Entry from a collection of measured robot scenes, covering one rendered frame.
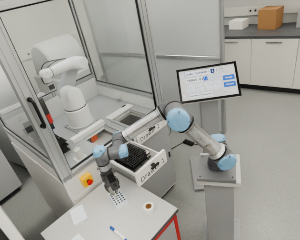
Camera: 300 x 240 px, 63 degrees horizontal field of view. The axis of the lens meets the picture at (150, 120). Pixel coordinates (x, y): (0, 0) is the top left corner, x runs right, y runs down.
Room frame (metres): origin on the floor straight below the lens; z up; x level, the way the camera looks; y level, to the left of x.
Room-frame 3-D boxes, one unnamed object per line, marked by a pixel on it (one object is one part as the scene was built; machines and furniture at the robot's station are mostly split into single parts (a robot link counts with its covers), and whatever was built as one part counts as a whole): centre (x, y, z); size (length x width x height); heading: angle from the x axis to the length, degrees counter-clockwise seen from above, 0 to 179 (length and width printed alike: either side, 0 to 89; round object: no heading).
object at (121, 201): (1.12, 0.31, 0.78); 0.12 x 0.08 x 0.04; 26
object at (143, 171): (1.25, 0.05, 0.87); 0.29 x 0.02 x 0.11; 131
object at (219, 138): (1.24, -0.39, 0.95); 0.13 x 0.12 x 0.14; 0
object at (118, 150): (1.14, 0.22, 1.15); 0.11 x 0.11 x 0.08; 0
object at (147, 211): (1.00, 0.11, 0.78); 0.07 x 0.07 x 0.04
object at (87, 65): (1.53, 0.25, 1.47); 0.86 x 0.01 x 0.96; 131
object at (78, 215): (1.07, 0.56, 0.77); 0.13 x 0.09 x 0.02; 23
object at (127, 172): (1.40, 0.19, 0.86); 0.40 x 0.26 x 0.06; 41
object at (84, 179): (1.25, 0.50, 0.88); 0.07 x 0.05 x 0.07; 131
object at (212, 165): (1.24, -0.40, 0.83); 0.15 x 0.15 x 0.10
